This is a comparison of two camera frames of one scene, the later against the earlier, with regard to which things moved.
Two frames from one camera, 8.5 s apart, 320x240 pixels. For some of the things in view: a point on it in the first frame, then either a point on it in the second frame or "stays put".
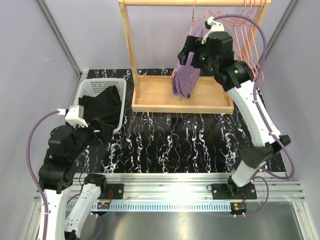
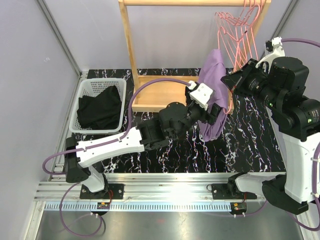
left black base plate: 114,191 stays put
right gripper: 192,44 to 237,81
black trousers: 106,106 stays put
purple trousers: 185,80 to 213,74
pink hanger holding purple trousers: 193,25 to 235,39
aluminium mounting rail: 185,192 stays put
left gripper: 105,130 to 206,116
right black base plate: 232,191 stays put
